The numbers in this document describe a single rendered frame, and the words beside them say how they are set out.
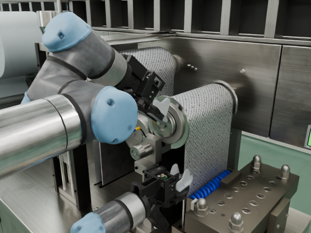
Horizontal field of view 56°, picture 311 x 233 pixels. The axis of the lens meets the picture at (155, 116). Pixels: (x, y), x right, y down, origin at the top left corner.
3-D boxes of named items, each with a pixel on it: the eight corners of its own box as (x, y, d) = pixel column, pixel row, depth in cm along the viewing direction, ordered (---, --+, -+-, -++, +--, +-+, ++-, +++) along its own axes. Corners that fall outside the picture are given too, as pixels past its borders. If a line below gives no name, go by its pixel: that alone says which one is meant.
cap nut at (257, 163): (248, 166, 100) (250, 155, 98) (253, 162, 102) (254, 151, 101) (258, 170, 97) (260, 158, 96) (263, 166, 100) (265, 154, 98)
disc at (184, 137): (147, 139, 86) (146, 90, 80) (148, 139, 86) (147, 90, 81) (187, 156, 76) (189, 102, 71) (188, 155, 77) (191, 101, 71)
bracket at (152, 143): (134, 230, 89) (132, 139, 79) (149, 219, 94) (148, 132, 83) (146, 238, 86) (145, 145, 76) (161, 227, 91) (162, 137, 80)
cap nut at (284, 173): (276, 176, 94) (278, 164, 92) (280, 172, 96) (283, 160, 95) (288, 180, 91) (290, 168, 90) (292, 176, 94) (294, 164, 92)
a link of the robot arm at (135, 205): (133, 236, 63) (109, 219, 68) (148, 226, 66) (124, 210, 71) (133, 208, 60) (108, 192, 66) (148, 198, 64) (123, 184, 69)
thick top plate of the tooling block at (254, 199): (184, 231, 79) (185, 212, 77) (251, 174, 107) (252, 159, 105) (238, 264, 69) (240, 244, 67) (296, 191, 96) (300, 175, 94)
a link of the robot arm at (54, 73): (38, 125, 42) (75, 60, 44) (5, 108, 49) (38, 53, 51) (77, 143, 48) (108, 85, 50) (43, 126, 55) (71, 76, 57)
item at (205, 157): (182, 202, 83) (184, 143, 77) (225, 170, 99) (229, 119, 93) (183, 202, 83) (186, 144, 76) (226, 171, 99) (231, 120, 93)
